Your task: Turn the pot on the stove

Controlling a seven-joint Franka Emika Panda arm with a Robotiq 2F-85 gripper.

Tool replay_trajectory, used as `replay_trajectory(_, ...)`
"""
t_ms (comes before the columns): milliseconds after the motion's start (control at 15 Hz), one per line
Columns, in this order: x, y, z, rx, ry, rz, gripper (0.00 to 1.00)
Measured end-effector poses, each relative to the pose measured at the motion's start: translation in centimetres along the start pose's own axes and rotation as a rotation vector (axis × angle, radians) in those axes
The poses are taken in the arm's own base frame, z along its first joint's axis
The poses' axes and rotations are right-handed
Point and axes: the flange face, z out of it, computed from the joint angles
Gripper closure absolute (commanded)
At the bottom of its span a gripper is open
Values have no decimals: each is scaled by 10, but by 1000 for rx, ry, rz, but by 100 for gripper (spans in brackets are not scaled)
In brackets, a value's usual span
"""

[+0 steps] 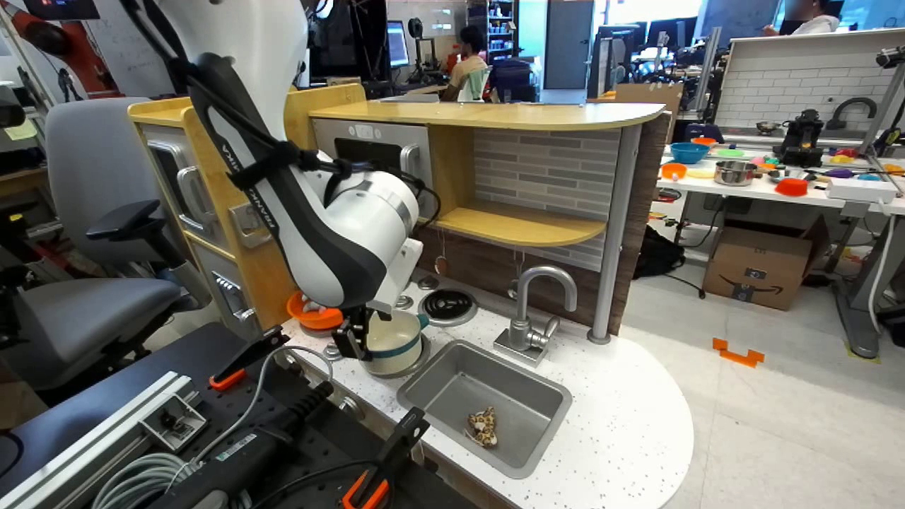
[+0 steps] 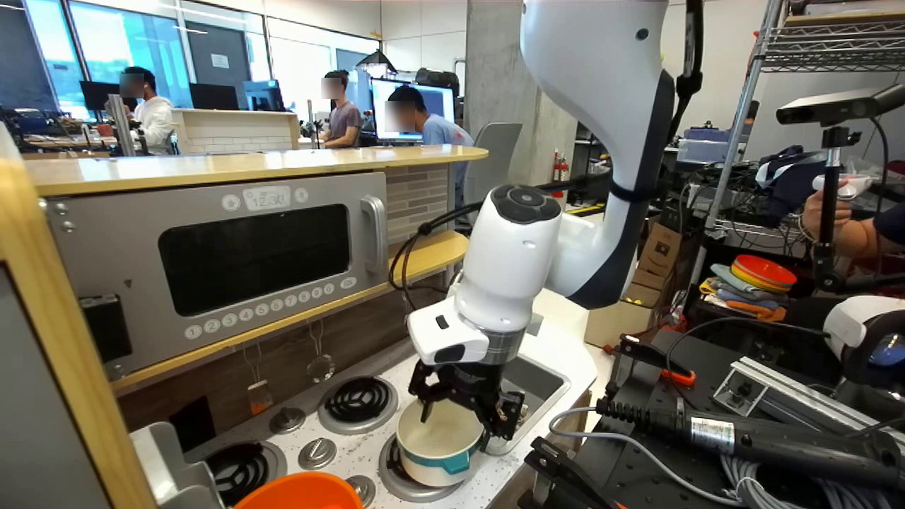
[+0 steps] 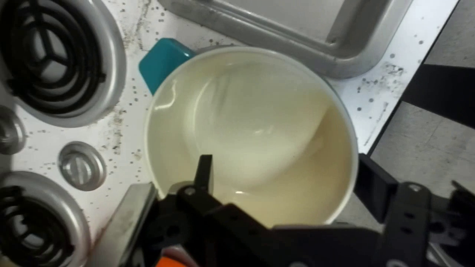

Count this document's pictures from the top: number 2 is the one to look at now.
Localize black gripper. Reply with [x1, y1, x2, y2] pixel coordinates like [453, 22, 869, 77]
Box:
[405, 357, 528, 446]

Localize bystander forearm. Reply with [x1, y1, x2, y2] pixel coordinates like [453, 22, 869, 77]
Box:
[831, 210, 905, 268]

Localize grey stove knob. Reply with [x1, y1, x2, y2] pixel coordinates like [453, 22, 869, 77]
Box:
[266, 405, 309, 439]
[344, 472, 378, 507]
[298, 437, 340, 472]

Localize bystander hand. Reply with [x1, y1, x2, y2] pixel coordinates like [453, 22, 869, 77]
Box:
[801, 191, 852, 253]

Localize grey toy sink basin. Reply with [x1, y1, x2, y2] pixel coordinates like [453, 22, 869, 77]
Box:
[503, 353, 568, 418]

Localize black bar clamp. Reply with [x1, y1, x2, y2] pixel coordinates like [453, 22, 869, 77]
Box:
[521, 434, 624, 509]

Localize open cardboard box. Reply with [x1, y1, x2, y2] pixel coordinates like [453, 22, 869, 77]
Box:
[583, 295, 657, 352]

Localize orange plastic bowl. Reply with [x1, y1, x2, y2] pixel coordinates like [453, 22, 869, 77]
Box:
[235, 471, 365, 509]

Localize red fire extinguisher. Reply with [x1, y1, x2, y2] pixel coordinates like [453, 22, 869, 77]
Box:
[548, 150, 570, 195]

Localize black storage shelf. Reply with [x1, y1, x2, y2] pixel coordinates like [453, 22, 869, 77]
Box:
[568, 121, 616, 206]

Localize person in blue shirt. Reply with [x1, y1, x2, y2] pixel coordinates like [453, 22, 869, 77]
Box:
[385, 82, 474, 150]

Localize black cylindrical tool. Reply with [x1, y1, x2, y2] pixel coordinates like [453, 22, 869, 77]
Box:
[594, 393, 905, 492]

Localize stack of colourful plates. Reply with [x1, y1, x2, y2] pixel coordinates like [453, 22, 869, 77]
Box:
[695, 263, 788, 326]

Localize lit computer monitor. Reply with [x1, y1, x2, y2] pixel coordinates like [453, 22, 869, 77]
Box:
[368, 80, 459, 144]

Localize person in grey shirt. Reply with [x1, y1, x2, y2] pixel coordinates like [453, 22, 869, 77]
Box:
[316, 69, 365, 150]

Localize orange plate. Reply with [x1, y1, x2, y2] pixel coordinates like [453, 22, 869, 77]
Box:
[730, 253, 801, 295]

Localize blue plastic bin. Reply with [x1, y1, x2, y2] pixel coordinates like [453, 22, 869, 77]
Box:
[675, 121, 732, 168]

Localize black hanging lamp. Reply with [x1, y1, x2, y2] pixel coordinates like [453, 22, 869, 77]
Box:
[354, 41, 402, 80]

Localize white reception desk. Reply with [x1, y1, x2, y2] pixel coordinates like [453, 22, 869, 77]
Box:
[172, 107, 302, 155]

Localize grey toy microwave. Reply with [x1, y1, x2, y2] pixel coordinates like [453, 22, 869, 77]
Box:
[40, 171, 394, 381]

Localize white device blue light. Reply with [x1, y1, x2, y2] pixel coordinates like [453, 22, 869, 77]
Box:
[819, 291, 905, 390]

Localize metal ladder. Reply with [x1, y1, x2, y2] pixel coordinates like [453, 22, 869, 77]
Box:
[701, 0, 788, 234]

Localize person in white shirt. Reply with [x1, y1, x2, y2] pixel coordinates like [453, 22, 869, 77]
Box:
[118, 65, 182, 155]

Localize black tripod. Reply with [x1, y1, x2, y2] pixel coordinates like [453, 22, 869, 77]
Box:
[809, 121, 865, 287]

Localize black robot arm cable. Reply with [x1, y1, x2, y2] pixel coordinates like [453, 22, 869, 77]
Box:
[388, 198, 486, 315]

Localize black clamp orange handle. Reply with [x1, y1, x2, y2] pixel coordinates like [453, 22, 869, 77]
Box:
[604, 335, 701, 393]

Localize grey cable bundle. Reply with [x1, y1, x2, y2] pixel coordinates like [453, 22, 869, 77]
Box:
[719, 456, 905, 509]

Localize wooden toy kitchen frame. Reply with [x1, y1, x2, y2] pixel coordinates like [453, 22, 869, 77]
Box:
[0, 138, 491, 509]

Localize silver aluminium rail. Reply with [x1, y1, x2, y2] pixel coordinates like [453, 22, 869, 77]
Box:
[712, 353, 887, 437]

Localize black camera on tripod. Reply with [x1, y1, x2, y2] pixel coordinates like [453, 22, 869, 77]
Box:
[774, 82, 905, 127]

